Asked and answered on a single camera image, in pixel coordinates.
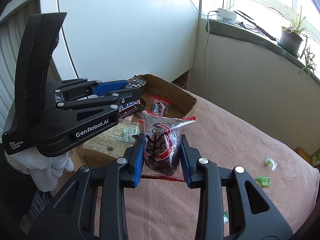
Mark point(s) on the person's left hand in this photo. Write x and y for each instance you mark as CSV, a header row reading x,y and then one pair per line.
x,y
42,170

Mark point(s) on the cardboard box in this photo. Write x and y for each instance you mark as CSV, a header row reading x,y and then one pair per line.
x,y
175,97

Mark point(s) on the white cabinet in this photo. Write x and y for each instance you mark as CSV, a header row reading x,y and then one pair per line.
x,y
125,30

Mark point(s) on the striped cloth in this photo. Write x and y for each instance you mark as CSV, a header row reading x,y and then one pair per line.
x,y
40,205

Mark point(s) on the white adapter box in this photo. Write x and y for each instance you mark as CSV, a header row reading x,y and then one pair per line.
x,y
226,16

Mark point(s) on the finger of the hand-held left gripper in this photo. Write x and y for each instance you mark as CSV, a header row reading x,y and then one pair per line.
x,y
107,86
100,102

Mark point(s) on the brown chocolate bar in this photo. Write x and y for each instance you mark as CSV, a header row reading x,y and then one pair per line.
x,y
130,108

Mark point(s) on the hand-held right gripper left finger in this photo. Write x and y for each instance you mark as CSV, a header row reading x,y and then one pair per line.
x,y
139,155

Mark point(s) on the clear bagged sliced bread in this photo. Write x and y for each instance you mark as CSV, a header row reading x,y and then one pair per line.
x,y
110,136

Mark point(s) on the potted spider plant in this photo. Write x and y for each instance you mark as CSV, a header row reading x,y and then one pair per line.
x,y
290,40

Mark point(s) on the clear packet of dark plums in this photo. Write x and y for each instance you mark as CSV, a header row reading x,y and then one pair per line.
x,y
157,106
160,142

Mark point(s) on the green printed bag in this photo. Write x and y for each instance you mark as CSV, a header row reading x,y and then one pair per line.
x,y
316,158

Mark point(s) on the dark chocolate bar white print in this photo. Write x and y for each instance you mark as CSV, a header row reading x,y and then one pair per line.
x,y
137,82

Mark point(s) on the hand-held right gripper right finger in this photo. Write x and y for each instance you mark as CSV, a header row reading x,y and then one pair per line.
x,y
185,160

